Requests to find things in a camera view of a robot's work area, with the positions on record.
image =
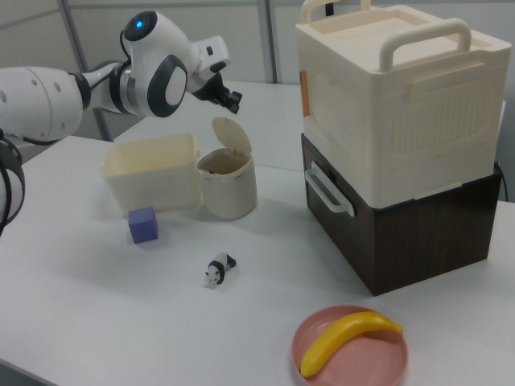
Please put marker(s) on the cream trash can lid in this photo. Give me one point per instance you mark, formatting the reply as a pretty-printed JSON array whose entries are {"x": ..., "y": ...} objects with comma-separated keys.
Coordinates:
[{"x": 231, "y": 134}]

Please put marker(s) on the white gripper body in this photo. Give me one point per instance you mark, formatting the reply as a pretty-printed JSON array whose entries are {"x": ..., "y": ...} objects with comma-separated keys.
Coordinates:
[{"x": 209, "y": 60}]

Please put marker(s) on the purple cube block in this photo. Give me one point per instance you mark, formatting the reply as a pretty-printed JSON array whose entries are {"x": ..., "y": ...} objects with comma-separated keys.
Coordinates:
[{"x": 142, "y": 225}]

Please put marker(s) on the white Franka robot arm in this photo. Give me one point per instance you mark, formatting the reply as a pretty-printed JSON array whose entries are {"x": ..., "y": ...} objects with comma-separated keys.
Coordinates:
[{"x": 44, "y": 100}]

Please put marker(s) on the dark wood drawer box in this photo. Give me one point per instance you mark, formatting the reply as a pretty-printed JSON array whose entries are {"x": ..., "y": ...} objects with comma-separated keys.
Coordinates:
[{"x": 402, "y": 241}]

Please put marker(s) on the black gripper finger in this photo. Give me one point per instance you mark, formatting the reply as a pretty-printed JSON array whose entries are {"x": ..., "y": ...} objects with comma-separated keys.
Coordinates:
[
  {"x": 233, "y": 101},
  {"x": 215, "y": 91}
]

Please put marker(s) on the cream rectangular plastic bin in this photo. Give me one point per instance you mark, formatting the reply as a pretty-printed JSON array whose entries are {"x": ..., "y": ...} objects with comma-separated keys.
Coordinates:
[{"x": 155, "y": 171}]

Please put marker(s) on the small panda figurine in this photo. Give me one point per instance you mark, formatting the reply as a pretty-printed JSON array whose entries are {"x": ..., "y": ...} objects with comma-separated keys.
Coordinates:
[{"x": 218, "y": 270}]

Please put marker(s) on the pink round plate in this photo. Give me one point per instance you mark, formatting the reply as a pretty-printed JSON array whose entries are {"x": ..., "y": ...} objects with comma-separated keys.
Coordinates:
[{"x": 354, "y": 354}]

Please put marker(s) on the yellow toy banana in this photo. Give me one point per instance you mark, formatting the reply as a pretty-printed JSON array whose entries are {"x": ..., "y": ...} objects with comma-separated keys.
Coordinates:
[{"x": 346, "y": 335}]

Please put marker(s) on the cream trash can body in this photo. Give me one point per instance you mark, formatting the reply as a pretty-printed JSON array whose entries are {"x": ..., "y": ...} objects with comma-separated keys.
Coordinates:
[{"x": 228, "y": 185}]

